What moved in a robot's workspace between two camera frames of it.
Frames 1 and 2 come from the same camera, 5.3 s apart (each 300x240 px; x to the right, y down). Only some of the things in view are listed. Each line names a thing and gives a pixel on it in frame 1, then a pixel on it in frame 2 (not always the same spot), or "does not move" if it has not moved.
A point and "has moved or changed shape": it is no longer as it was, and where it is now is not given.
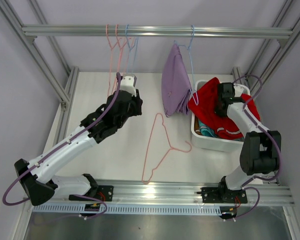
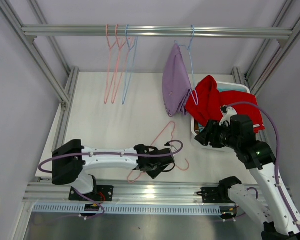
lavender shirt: x=176 y=88 does not move
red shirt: x=204 y=101 has moved or changed shape
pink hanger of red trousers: x=169 y=142 → x=172 y=139
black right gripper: x=217 y=111 → x=213 y=127
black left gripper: x=138 y=103 → x=154 y=174
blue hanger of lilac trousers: x=188 y=47 does not move
